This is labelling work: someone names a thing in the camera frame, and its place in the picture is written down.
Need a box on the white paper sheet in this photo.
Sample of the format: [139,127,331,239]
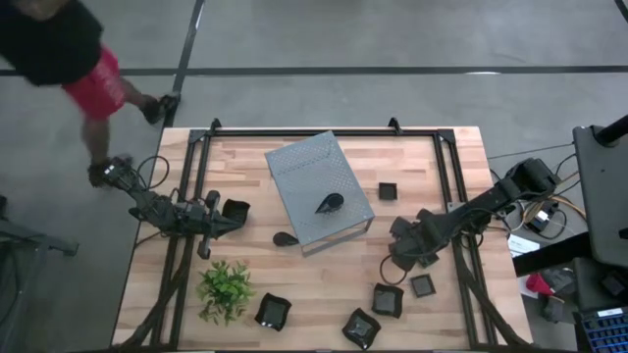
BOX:
[507,233,541,257]

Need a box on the grey platform with pole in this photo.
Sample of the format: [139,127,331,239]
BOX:
[572,115,628,269]

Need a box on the grey perforated metal shelf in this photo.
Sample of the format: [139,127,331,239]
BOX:
[263,129,377,259]

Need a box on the green artificial plant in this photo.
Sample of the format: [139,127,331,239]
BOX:
[195,258,257,328]

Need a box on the black wavy square bowl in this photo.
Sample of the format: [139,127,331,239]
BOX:
[341,307,383,351]
[370,282,405,320]

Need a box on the black stand leg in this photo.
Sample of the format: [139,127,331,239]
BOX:
[512,230,593,278]

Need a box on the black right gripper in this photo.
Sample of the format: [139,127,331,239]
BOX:
[390,209,455,272]

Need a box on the black round bowl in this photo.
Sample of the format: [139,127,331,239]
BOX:
[314,191,346,216]

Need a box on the black teardrop plate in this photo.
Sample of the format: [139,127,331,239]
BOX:
[221,197,252,226]
[272,230,300,248]

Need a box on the black white power adapter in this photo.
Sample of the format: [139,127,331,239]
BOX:
[527,208,555,232]

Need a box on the person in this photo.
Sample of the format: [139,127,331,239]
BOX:
[0,0,181,190]

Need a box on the black aluminium rig frame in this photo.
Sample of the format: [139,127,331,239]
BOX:
[117,116,531,352]

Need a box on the black cable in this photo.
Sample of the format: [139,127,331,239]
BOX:
[378,252,411,286]
[134,155,171,191]

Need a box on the black wavy square plate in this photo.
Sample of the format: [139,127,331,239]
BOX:
[253,292,293,332]

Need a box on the blue lit keyboard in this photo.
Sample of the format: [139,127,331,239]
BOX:
[573,306,628,353]

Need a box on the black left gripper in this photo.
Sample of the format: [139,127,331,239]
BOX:
[171,189,245,261]

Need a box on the red object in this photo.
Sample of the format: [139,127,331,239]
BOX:
[524,273,555,297]

